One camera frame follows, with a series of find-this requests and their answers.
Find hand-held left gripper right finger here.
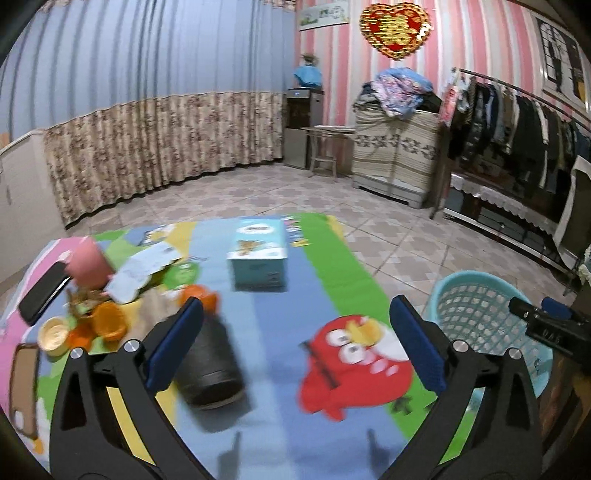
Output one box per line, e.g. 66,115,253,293
375,295,543,480

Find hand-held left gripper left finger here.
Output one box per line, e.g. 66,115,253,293
50,296,215,480

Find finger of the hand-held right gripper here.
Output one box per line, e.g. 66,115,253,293
541,296,578,322
509,296,539,321

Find light blue plastic basket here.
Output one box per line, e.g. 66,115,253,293
425,270,555,398

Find black cylindrical container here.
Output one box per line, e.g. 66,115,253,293
173,313,245,410

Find orange plastic cup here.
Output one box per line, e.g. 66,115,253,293
91,300,129,343

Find white paper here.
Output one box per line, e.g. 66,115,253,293
104,241,184,305

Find brown dried scraps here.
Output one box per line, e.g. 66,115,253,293
65,287,106,320

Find yellow round lid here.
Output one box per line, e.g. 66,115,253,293
38,318,71,357

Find low stand with lace cloth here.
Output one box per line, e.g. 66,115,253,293
443,171,579,278

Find colourful cartoon printed mat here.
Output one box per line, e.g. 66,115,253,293
0,213,485,480

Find pink cup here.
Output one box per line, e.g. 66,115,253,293
67,236,116,295

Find blue cartoon tissue box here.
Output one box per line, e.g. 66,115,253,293
226,218,290,292

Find black phone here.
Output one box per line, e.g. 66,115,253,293
17,261,72,325

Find brown phone case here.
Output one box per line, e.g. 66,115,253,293
8,344,41,438

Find row of hanging clothes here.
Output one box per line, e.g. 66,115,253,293
438,76,591,195

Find cloth covered cabinet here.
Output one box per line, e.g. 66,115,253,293
352,107,443,209

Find white cabinet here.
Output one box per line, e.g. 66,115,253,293
0,129,68,291

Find small wooden stool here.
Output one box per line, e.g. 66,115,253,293
302,126,356,179

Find metal clothes rack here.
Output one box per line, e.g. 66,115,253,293
450,67,591,136

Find blue and floral curtain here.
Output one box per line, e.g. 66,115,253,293
0,0,300,230

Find grey water dispenser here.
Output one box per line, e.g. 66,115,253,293
283,88,326,169

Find pile of clothes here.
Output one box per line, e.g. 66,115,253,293
355,67,445,119

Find blue bag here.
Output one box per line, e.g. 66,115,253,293
294,64,323,90

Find red gold heart decoration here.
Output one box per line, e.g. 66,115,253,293
359,2,434,61

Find white chair frame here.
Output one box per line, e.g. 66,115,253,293
551,156,591,262

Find framed wall picture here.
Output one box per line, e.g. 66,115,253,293
531,11,588,101

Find wall poster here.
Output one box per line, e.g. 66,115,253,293
298,1,350,32

